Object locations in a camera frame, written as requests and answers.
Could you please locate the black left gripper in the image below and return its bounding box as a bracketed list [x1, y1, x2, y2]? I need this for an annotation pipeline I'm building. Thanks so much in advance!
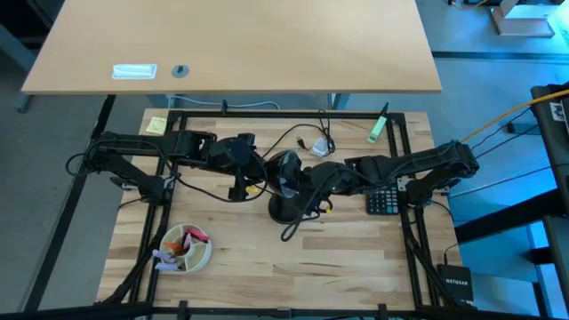
[207, 132, 268, 203]

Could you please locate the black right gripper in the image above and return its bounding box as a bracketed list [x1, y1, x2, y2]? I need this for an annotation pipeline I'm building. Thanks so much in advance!
[301, 160, 359, 217]

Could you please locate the black desk lamp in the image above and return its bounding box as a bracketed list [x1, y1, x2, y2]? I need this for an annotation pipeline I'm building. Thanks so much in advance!
[265, 149, 312, 226]

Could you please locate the small clear plastic packet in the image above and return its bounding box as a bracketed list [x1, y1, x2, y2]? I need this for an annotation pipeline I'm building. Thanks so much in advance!
[309, 137, 330, 157]

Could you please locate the black calculator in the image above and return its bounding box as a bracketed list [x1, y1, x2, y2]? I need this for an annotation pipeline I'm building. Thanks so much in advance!
[365, 184, 401, 217]

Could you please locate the pink clip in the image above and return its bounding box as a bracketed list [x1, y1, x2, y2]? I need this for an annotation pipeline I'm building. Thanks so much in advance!
[185, 228, 210, 244]

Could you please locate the green highlighter pen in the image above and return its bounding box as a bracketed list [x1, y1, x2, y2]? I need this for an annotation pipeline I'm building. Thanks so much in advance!
[366, 102, 390, 145]

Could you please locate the yellow sticky note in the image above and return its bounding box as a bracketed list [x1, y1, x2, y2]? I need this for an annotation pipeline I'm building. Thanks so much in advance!
[145, 116, 168, 135]

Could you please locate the round beige divided bowl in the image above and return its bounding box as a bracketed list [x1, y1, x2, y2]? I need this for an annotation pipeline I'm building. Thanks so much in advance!
[158, 223, 213, 275]

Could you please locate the large beige wooden desk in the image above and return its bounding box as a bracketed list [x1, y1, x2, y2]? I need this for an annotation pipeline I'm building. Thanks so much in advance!
[20, 0, 444, 95]

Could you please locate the black slanted rig bar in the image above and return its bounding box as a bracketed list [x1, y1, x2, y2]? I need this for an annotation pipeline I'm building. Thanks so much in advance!
[22, 94, 117, 312]

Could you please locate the black foreground rig beam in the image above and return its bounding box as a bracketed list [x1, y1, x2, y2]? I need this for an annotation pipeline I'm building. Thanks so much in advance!
[0, 302, 569, 320]

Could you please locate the beige box on floor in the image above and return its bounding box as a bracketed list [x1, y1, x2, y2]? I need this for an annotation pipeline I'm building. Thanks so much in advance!
[488, 0, 557, 37]

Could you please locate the white cable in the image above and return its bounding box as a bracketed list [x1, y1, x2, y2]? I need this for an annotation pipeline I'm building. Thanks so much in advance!
[167, 93, 281, 111]

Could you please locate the black lamp power cord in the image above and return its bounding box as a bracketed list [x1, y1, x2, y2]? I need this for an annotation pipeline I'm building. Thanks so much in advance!
[261, 109, 337, 159]

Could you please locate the black aluminium table frame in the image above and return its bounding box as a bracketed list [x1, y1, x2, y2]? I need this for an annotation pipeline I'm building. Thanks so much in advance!
[95, 109, 450, 312]

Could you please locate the black Netgear network switch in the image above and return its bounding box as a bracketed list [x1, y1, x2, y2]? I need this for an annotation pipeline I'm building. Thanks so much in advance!
[436, 263, 475, 308]

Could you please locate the yellow cable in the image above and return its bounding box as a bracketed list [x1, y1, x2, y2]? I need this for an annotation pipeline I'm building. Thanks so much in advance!
[460, 87, 569, 144]

